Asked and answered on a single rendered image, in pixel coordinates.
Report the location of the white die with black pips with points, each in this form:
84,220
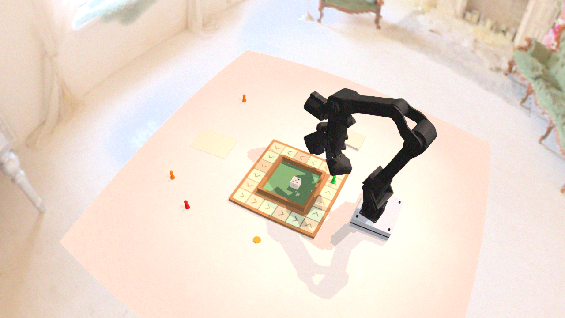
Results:
295,182

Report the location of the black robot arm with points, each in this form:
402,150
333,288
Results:
338,109

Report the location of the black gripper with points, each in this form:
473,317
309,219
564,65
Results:
337,162

